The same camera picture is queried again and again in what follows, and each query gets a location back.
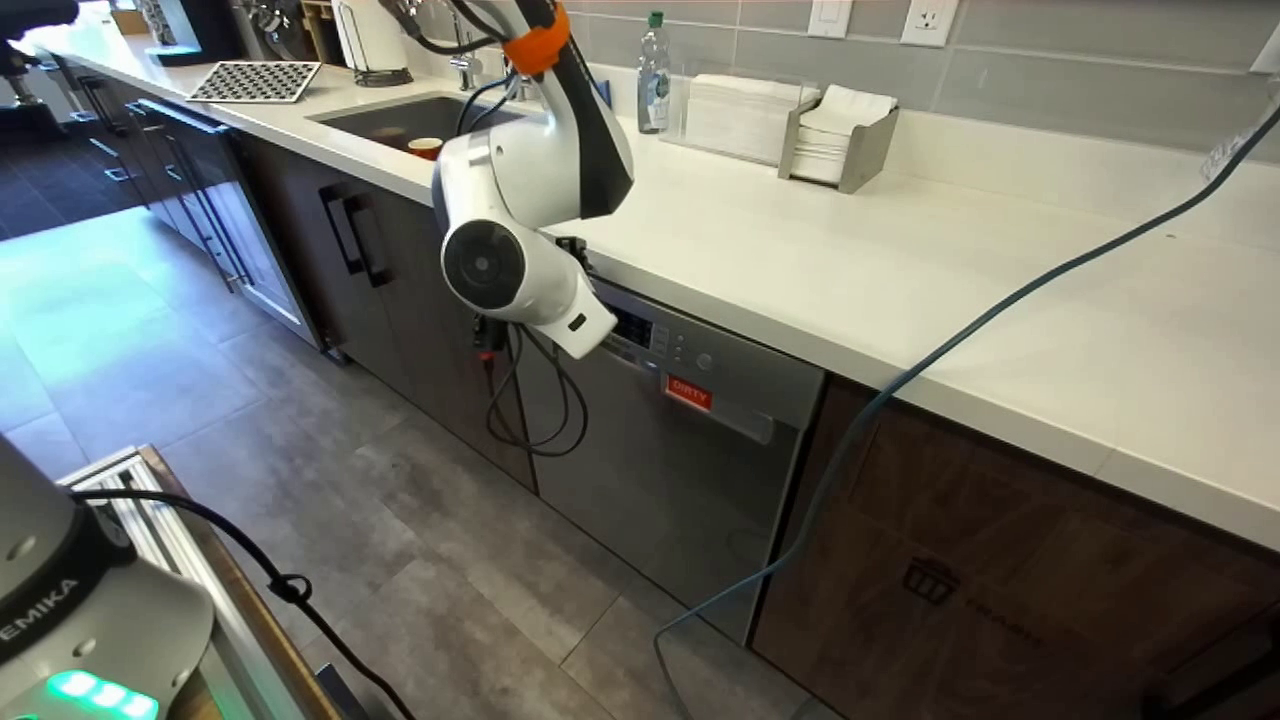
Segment grey robot base green light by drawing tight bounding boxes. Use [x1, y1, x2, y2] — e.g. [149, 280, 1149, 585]
[0, 435, 219, 720]

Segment red dishwasher sticker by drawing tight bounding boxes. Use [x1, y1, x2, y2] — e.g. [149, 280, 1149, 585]
[662, 372, 720, 416]

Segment stainless steel dishwasher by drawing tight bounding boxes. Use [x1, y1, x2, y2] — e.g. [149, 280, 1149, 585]
[513, 274, 832, 650]

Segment white napkins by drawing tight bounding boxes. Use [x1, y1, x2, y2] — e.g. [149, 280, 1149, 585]
[794, 82, 901, 183]

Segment grey metal napkin holder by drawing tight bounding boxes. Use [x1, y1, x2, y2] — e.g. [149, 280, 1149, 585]
[778, 95, 905, 198]

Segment steel kitchen sink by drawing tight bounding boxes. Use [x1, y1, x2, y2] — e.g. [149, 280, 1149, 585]
[313, 93, 513, 167]

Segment wooden robot cart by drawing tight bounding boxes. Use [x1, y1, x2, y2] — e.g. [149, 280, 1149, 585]
[58, 443, 351, 720]

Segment glossy dark cabinet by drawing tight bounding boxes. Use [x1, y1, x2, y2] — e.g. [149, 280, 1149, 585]
[54, 63, 326, 351]

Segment striped drying mat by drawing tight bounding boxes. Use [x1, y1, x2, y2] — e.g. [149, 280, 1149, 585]
[184, 57, 328, 109]

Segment black coffee machine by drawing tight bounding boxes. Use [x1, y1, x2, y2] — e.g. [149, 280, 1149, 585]
[137, 0, 253, 67]

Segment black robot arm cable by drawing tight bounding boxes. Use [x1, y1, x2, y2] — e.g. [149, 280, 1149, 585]
[378, 0, 592, 461]

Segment black cabinet handle pair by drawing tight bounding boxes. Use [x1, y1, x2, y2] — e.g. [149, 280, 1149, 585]
[317, 182, 397, 293]

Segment orange wrist mount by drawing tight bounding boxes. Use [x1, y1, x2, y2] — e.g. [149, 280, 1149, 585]
[501, 3, 576, 82]

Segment teal cable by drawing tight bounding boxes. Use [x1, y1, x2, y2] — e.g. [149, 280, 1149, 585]
[650, 95, 1280, 720]

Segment white wall switch plate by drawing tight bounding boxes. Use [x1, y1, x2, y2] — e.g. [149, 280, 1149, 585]
[805, 0, 856, 39]

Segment black cart cable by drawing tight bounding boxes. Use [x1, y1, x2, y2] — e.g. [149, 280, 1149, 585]
[72, 487, 422, 720]

